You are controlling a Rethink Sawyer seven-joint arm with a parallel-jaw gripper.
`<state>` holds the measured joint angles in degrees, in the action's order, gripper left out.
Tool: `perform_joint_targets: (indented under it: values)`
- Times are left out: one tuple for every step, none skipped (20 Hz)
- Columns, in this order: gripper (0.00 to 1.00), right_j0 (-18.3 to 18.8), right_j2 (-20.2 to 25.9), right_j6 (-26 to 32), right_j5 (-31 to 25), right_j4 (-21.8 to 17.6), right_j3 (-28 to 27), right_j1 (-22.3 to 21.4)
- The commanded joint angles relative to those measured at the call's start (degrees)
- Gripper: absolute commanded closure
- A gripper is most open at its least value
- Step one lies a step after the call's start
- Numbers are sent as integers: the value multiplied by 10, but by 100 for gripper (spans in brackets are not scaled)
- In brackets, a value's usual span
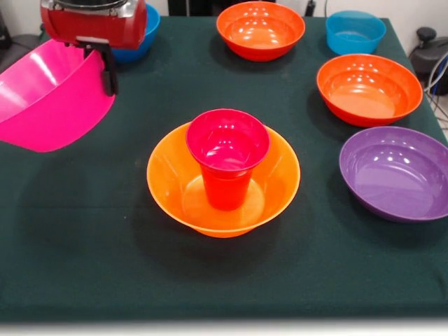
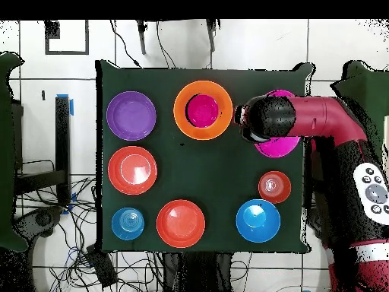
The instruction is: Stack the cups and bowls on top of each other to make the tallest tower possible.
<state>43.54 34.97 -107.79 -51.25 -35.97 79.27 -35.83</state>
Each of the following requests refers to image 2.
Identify small magenta bowl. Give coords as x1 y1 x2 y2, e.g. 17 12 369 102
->
185 94 220 129

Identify large pink bowl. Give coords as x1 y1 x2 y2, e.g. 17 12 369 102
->
254 88 302 159

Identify large yellow-orange bowl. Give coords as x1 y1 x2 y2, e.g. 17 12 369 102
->
172 80 234 141

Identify small orange bowl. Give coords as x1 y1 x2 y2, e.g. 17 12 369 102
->
258 170 292 205

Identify large blue bowl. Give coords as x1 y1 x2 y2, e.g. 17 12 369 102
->
236 198 282 244

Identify wide red-orange bowl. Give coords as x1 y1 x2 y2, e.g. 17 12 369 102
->
108 145 158 196
156 199 207 249

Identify dark green tablecloth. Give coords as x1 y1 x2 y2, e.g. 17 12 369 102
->
94 59 314 256

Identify grey stand leg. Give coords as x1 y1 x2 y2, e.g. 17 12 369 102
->
205 19 217 52
135 20 147 56

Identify wide purple bowl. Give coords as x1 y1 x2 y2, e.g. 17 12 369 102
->
106 90 158 141

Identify green cloth covered table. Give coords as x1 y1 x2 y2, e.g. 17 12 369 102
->
0 50 30 253
330 59 389 171

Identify small light blue bowl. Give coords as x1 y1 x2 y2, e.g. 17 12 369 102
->
110 207 146 242

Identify blue tape strip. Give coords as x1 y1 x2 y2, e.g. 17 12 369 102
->
55 94 74 116

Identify black metal stand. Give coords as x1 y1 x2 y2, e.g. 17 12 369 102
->
14 95 72 206

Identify black floor power box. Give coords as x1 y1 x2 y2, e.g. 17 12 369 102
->
85 243 119 289

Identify black cable with plug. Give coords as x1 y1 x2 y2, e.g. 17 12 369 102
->
109 20 143 68

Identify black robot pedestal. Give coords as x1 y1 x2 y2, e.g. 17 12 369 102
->
162 252 234 292

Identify tangled floor cables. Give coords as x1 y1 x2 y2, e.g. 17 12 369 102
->
17 176 165 292

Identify black square floor frame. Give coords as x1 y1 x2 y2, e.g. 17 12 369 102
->
44 20 90 56

